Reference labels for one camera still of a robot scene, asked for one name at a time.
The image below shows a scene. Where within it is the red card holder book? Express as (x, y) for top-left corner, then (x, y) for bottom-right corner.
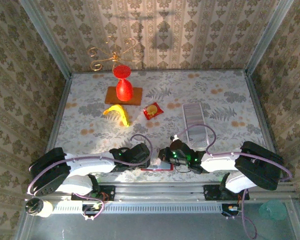
(139, 161), (175, 172)

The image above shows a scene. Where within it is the row of plastic cards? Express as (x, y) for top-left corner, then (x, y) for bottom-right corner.
(184, 104), (205, 141)

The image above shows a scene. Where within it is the yellow banana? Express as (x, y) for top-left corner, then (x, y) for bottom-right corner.
(102, 104), (131, 128)

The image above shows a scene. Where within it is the red snack packet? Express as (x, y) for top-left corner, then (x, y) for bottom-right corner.
(142, 101), (164, 121)

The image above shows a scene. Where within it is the brown wooden board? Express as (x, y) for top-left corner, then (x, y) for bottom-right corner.
(104, 86), (143, 106)

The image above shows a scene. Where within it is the red plastic goblet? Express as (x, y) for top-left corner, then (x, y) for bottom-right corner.
(112, 64), (134, 102)

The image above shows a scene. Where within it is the floral table cover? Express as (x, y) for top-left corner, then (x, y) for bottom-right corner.
(46, 69), (283, 183)

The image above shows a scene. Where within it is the teal translucent glass object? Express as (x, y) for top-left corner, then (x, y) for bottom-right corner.
(259, 199), (289, 222)

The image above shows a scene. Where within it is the white slotted cable duct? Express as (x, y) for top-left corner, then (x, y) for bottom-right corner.
(51, 201), (223, 215)

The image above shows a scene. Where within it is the grey metal base plate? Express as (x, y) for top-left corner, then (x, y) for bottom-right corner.
(14, 199), (300, 240)

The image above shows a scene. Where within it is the aluminium table edge rail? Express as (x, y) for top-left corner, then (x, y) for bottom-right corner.
(244, 71), (287, 182)
(44, 74), (73, 153)

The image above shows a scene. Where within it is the gold wire ornament stand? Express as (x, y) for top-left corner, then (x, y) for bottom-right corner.
(87, 35), (143, 72)

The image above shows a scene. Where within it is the aluminium frame post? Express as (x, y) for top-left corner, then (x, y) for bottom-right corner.
(18, 0), (73, 78)
(245, 0), (295, 76)

